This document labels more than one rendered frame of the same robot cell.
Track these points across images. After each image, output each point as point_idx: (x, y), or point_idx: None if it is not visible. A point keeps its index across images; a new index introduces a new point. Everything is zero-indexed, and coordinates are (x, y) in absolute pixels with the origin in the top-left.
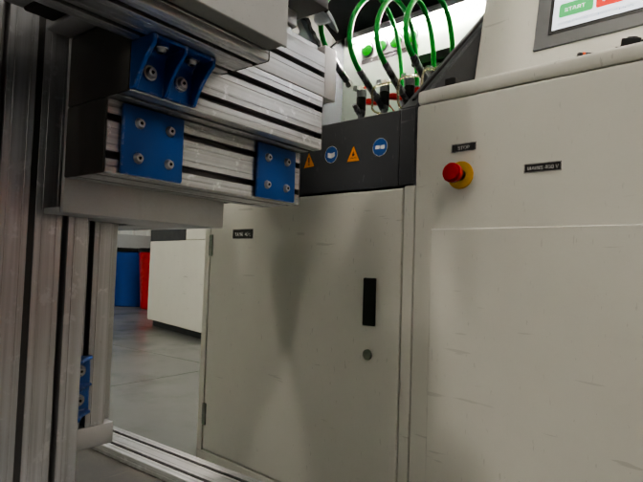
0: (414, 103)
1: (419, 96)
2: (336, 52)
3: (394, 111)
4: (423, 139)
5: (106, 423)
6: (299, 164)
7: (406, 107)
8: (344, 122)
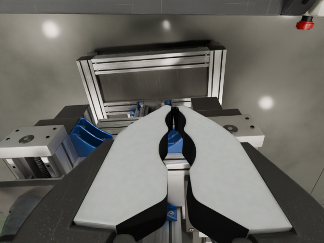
0: (303, 10)
1: (314, 16)
2: (264, 135)
3: (272, 15)
4: None
5: (164, 104)
6: (221, 106)
7: (289, 14)
8: (195, 14)
